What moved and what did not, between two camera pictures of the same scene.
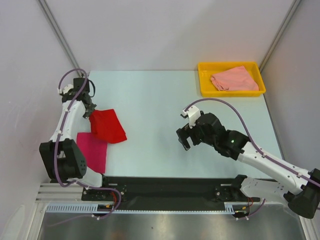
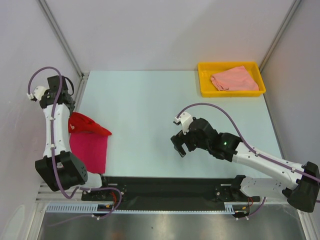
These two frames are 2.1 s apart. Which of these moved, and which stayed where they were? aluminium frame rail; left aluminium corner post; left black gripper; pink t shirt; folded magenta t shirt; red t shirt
Moved: red t shirt; left black gripper
Stayed: left aluminium corner post; aluminium frame rail; folded magenta t shirt; pink t shirt
